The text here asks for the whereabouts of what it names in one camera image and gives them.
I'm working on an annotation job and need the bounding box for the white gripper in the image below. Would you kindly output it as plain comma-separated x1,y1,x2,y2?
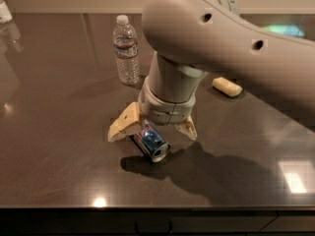
107,78,198,143

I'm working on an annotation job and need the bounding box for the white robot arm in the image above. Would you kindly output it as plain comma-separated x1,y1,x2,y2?
108,0,315,142

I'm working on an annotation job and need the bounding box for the white object at table corner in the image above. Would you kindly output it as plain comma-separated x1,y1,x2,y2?
0,0,13,25

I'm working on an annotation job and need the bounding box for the blue silver redbull can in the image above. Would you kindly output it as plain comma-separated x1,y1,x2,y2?
131,123,170,163

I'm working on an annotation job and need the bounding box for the clear plastic water bottle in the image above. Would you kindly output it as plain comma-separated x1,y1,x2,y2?
112,15,140,86

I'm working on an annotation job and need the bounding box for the yellow sponge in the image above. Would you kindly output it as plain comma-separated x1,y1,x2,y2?
212,77,242,97

